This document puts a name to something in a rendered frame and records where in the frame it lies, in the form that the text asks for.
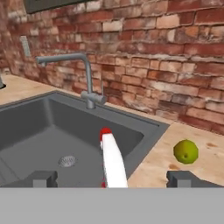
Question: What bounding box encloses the green lime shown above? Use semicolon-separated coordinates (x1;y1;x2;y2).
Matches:
173;139;200;165

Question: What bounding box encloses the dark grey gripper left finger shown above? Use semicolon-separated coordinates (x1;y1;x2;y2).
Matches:
3;170;59;188

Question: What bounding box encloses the dark grey sink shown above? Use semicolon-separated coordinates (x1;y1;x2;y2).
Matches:
0;90;171;188

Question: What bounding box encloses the grey metal tap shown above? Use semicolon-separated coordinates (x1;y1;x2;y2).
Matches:
35;52;107;110

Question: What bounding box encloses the dark grey wall cabinet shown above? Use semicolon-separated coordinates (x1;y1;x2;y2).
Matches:
23;0;102;15

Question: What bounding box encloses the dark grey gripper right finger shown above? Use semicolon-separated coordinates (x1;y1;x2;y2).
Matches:
166;170;224;188

